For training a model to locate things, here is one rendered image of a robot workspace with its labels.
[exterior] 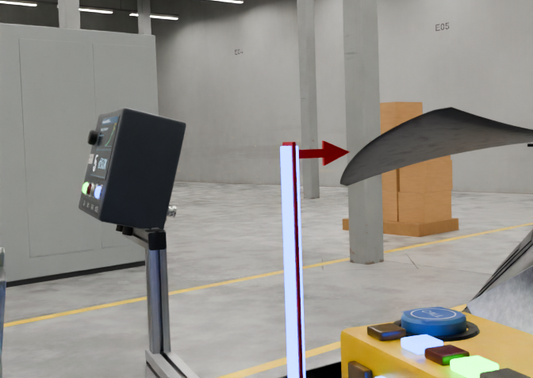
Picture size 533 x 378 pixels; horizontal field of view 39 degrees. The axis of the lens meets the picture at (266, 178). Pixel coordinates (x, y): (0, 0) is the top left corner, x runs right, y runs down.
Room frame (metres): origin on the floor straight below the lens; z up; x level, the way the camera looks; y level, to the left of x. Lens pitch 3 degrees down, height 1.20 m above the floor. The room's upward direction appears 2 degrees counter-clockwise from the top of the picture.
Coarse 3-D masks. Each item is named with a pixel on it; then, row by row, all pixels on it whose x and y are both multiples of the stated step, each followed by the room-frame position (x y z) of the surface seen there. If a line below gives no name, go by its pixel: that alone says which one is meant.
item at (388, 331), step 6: (384, 324) 0.46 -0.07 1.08; (390, 324) 0.46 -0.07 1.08; (372, 330) 0.45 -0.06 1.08; (378, 330) 0.44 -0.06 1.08; (384, 330) 0.44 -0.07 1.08; (390, 330) 0.44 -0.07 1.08; (396, 330) 0.44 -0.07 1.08; (402, 330) 0.45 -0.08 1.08; (372, 336) 0.45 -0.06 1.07; (378, 336) 0.44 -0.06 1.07; (384, 336) 0.44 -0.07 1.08; (390, 336) 0.44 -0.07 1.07; (396, 336) 0.44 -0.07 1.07; (402, 336) 0.45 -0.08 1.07
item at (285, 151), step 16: (288, 160) 0.69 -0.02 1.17; (288, 176) 0.69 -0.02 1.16; (288, 192) 0.69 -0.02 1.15; (288, 208) 0.69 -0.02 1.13; (288, 224) 0.70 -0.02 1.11; (288, 240) 0.70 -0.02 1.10; (288, 256) 0.70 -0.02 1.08; (288, 272) 0.70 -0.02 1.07; (288, 288) 0.70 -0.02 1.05; (288, 304) 0.70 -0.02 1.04; (288, 320) 0.70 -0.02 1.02; (288, 336) 0.70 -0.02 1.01; (288, 352) 0.71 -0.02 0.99; (288, 368) 0.71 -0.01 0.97
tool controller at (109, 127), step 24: (120, 120) 1.22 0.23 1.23; (144, 120) 1.23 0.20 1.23; (168, 120) 1.24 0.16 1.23; (96, 144) 1.40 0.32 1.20; (120, 144) 1.21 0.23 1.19; (144, 144) 1.23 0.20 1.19; (168, 144) 1.24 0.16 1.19; (96, 168) 1.33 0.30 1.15; (120, 168) 1.21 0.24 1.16; (144, 168) 1.23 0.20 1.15; (168, 168) 1.24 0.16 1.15; (120, 192) 1.21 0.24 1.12; (144, 192) 1.23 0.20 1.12; (168, 192) 1.24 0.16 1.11; (96, 216) 1.23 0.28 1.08; (120, 216) 1.21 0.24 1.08; (144, 216) 1.23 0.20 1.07; (168, 216) 1.28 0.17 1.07
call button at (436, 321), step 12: (408, 312) 0.47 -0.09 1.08; (420, 312) 0.47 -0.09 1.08; (432, 312) 0.47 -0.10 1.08; (444, 312) 0.47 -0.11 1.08; (456, 312) 0.46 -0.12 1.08; (408, 324) 0.45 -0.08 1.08; (420, 324) 0.45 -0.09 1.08; (432, 324) 0.44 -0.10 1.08; (444, 324) 0.44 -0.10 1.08; (456, 324) 0.45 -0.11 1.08
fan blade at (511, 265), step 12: (528, 240) 0.95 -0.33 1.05; (516, 252) 0.96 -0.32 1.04; (528, 252) 0.93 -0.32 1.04; (504, 264) 0.98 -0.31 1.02; (516, 264) 0.93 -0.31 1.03; (528, 264) 0.90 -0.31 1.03; (492, 276) 1.00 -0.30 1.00; (504, 276) 0.94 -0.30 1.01; (492, 288) 0.94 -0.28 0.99; (468, 312) 0.95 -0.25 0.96
